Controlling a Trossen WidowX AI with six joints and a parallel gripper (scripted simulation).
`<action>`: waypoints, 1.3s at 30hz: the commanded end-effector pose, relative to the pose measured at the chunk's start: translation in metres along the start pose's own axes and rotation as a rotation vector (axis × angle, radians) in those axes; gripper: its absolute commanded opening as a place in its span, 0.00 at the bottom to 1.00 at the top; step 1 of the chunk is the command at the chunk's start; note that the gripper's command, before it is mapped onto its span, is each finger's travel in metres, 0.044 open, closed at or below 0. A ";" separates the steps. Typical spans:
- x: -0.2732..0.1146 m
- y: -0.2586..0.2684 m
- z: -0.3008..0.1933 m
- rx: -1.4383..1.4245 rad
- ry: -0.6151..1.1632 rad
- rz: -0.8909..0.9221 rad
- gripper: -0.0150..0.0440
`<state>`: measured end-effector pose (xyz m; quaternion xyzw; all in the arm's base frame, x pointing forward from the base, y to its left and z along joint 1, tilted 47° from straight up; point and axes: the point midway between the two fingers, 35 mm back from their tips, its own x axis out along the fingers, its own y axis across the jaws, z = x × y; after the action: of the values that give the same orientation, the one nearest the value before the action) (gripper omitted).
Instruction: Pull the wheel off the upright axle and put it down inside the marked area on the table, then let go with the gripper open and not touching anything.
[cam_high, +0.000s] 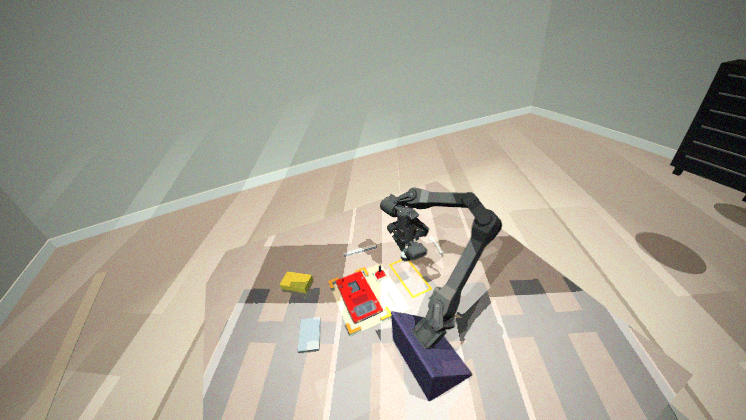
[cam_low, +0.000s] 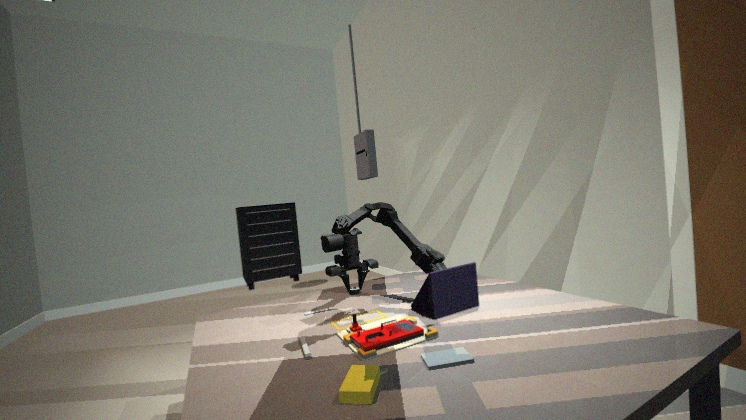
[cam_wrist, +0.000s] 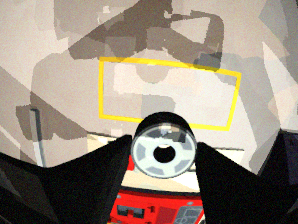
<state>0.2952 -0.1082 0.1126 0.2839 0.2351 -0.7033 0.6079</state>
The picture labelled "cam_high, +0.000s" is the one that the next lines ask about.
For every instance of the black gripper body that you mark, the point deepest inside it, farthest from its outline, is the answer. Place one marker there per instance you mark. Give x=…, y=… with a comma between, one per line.
x=414, y=250

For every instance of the yellow rectangular block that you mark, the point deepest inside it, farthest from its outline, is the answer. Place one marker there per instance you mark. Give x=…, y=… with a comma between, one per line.
x=296, y=282

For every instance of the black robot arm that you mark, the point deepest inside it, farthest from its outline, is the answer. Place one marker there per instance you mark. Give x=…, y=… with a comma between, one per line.
x=444, y=301

